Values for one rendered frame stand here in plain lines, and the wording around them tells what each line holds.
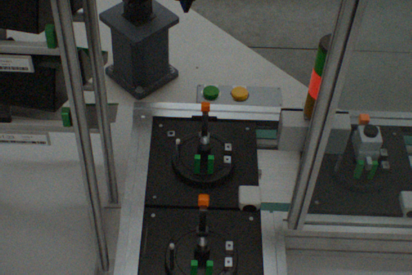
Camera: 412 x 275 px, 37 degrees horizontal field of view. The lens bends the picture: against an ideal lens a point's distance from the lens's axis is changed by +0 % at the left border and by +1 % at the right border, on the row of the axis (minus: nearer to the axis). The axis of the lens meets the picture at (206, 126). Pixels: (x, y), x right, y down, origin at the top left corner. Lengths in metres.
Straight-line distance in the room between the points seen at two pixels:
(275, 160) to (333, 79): 0.50
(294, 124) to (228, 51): 0.73
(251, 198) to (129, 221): 0.25
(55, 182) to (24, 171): 0.08
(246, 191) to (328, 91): 0.38
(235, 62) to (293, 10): 1.67
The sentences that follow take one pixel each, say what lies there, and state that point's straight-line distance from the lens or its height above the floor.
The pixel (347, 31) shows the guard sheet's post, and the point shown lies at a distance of 0.93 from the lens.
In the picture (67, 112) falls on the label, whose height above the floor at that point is 1.34.
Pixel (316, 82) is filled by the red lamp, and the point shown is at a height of 1.35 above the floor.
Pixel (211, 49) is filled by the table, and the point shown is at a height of 0.86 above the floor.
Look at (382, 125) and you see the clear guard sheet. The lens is 1.09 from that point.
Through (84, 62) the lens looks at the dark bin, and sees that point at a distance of 1.13.
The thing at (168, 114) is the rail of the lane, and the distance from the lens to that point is 1.47.
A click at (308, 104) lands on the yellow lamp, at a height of 1.29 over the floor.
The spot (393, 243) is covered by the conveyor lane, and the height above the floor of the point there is 0.92.
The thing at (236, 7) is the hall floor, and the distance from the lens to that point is 3.37.
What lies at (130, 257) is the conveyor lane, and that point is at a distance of 1.25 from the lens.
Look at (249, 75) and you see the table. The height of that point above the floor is 0.86.
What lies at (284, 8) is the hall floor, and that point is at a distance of 3.41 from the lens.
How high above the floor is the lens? 2.04
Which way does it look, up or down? 48 degrees down
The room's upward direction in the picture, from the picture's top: 3 degrees clockwise
